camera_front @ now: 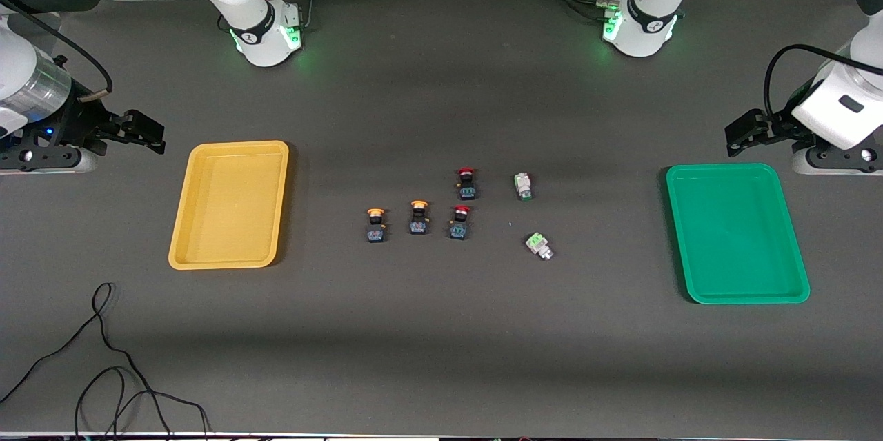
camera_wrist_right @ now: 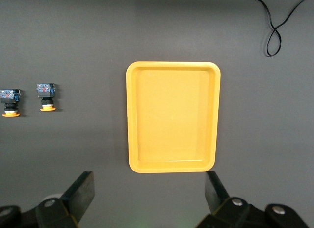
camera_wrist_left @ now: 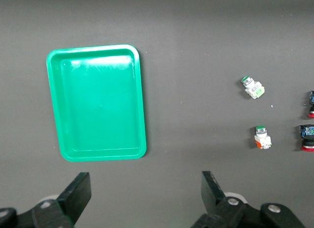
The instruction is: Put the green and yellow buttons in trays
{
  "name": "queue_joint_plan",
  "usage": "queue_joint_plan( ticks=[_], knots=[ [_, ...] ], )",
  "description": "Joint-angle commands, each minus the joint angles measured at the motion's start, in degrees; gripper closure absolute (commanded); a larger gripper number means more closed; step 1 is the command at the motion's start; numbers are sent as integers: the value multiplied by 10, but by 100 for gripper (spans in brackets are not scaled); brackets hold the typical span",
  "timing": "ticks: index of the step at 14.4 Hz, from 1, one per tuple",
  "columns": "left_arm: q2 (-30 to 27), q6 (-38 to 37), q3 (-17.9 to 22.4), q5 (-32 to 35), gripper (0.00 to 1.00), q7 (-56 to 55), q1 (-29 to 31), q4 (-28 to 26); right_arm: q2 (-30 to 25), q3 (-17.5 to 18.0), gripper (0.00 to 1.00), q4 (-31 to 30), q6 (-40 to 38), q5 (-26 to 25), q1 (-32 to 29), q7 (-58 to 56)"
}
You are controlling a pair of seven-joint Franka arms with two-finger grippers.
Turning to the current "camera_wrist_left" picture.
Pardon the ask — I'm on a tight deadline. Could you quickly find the green plastic tray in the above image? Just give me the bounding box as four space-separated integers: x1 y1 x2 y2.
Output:
46 44 147 162

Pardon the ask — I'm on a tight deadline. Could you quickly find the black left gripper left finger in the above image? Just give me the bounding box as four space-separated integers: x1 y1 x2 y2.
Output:
0 172 92 228

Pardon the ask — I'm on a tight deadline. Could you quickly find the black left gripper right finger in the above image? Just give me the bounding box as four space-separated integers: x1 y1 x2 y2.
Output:
190 171 306 228

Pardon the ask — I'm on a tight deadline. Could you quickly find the green button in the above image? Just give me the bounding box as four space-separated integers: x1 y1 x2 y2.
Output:
239 76 265 100
254 125 272 150

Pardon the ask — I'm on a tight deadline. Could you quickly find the red push button, black body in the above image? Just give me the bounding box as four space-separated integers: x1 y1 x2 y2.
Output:
299 124 314 153
307 90 314 119

